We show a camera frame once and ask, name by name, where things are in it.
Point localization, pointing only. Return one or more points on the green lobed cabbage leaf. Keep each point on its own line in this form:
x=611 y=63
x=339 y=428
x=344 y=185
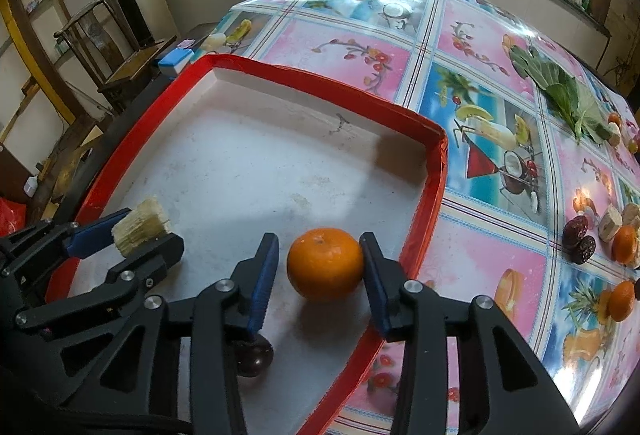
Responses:
x=530 y=65

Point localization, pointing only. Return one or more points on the red plastic bag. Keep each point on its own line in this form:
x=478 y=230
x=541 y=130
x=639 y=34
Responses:
x=10 y=217

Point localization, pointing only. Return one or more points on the green long-stemmed cabbage leaf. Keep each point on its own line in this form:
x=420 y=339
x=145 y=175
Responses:
x=580 y=110

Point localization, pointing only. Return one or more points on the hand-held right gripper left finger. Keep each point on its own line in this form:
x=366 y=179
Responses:
x=261 y=285

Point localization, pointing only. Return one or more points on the dark wooden chair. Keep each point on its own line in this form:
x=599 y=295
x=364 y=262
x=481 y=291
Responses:
x=130 y=65

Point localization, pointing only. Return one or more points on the printed plastic tablecloth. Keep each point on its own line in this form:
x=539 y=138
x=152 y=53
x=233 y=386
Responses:
x=480 y=265

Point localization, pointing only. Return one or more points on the white plastic bottle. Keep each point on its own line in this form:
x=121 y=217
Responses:
x=31 y=186

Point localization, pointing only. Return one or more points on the small orange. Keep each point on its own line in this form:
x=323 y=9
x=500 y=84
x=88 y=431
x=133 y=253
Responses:
x=614 y=119

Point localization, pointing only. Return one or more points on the blue and white box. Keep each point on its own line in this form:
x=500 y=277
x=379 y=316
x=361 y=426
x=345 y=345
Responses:
x=175 y=62

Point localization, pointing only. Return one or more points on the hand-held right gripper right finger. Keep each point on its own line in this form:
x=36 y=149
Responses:
x=375 y=295

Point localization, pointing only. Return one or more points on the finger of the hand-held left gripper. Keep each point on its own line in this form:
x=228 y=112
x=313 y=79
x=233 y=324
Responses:
x=155 y=255
x=92 y=237

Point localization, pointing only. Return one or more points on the red cardboard tray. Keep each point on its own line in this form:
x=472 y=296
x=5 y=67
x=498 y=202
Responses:
x=250 y=155

